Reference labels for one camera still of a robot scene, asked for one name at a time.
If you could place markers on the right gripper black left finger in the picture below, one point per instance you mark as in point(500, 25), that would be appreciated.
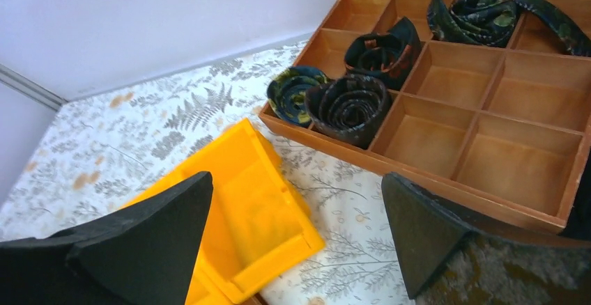
point(142, 254)

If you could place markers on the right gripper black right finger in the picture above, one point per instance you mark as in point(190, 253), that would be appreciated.
point(450, 254)

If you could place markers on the yellow plastic bin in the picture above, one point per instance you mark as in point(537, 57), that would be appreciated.
point(258, 226)

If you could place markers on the wooden compartment tray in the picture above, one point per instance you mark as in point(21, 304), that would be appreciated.
point(503, 131)

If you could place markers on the rolled tie dark brown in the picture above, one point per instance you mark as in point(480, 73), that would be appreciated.
point(350, 109)

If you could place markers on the rolled tie green yellow pattern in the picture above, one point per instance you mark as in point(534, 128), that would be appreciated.
point(286, 93)

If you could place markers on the rolled tie dark orange pattern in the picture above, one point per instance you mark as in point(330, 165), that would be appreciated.
point(388, 56)

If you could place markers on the loose dark floral tie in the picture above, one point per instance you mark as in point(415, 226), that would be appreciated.
point(491, 23)

